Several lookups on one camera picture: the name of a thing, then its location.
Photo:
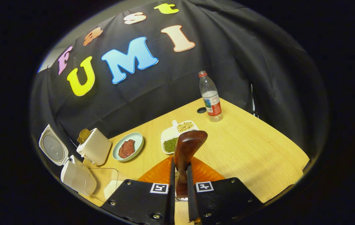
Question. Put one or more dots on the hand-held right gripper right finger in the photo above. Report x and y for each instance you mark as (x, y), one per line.
(191, 193)

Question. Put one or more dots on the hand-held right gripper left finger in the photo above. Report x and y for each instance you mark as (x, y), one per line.
(172, 193)

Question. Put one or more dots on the brown wooden spoon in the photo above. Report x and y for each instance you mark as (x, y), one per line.
(187, 147)

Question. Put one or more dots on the white rice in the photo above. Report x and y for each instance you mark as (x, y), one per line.
(110, 189)

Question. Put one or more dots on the white rice cooker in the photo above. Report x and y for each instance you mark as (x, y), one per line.
(77, 178)

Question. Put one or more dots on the green beans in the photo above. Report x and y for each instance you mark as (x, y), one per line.
(170, 145)

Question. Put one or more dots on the white divided dish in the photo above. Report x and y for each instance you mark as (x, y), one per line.
(168, 134)

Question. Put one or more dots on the red meat slice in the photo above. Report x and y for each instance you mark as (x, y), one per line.
(123, 152)
(130, 144)

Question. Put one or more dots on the light green plate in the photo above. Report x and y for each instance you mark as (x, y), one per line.
(137, 140)

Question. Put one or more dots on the yellow beans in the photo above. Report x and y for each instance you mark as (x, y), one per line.
(185, 126)

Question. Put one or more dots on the clear glass dish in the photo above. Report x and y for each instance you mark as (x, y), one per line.
(102, 175)

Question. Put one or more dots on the white toaster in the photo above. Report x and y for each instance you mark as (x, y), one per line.
(96, 148)

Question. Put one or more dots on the clear plastic water bottle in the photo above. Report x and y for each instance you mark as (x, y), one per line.
(211, 100)

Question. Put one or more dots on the brown toast slice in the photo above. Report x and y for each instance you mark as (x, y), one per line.
(84, 135)

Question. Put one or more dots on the black backdrop cloth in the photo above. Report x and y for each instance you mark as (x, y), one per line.
(243, 56)

